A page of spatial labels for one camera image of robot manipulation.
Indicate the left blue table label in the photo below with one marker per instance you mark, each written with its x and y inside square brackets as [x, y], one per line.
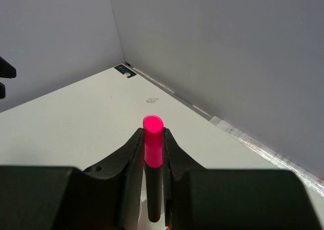
[125, 71]

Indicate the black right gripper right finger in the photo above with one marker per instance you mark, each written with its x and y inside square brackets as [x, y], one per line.
[199, 198]

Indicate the black highlighter pink cap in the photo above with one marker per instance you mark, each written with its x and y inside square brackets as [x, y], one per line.
[153, 158]

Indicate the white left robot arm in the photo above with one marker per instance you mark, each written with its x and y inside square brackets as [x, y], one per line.
[7, 71]

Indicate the clear tape strip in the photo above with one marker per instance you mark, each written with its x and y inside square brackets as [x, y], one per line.
[270, 155]

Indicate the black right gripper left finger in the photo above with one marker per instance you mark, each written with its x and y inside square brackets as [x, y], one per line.
[105, 195]

